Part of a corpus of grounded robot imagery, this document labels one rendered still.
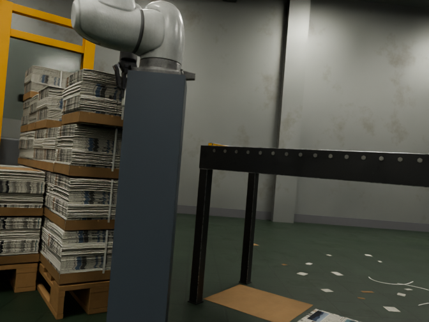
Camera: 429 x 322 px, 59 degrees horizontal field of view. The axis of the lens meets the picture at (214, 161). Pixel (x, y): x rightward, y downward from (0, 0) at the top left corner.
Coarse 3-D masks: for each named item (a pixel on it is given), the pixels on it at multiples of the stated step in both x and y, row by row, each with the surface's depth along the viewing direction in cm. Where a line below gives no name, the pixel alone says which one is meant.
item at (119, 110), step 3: (120, 78) 168; (126, 78) 170; (126, 81) 170; (117, 90) 167; (120, 90) 168; (117, 93) 167; (120, 93) 169; (117, 96) 168; (120, 96) 168; (117, 99) 168; (120, 99) 168; (117, 102) 167; (120, 102) 168; (117, 105) 167; (120, 105) 168; (117, 108) 167; (120, 108) 168; (117, 111) 167; (120, 111) 168; (117, 114) 168; (120, 114) 168; (114, 126) 169; (117, 126) 169; (120, 126) 169; (117, 129) 179
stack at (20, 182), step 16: (0, 176) 181; (16, 176) 185; (32, 176) 189; (0, 192) 182; (16, 192) 185; (32, 192) 189; (0, 224) 181; (16, 224) 185; (32, 224) 190; (0, 240) 182; (16, 240) 186; (32, 240) 189; (16, 272) 186; (32, 272) 190; (16, 288) 186; (32, 288) 190
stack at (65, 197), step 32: (64, 128) 174; (96, 128) 166; (64, 160) 169; (96, 160) 166; (64, 192) 165; (96, 192) 167; (64, 256) 161; (96, 256) 169; (64, 288) 161; (96, 288) 168
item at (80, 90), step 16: (80, 80) 162; (96, 80) 162; (112, 80) 166; (64, 96) 178; (80, 96) 158; (96, 96) 162; (112, 96) 167; (64, 112) 177; (96, 112) 162; (112, 112) 166
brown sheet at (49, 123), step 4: (44, 120) 211; (48, 120) 208; (52, 120) 209; (36, 124) 228; (40, 124) 218; (44, 124) 210; (48, 124) 208; (52, 124) 209; (56, 124) 210; (60, 124) 212; (36, 128) 227
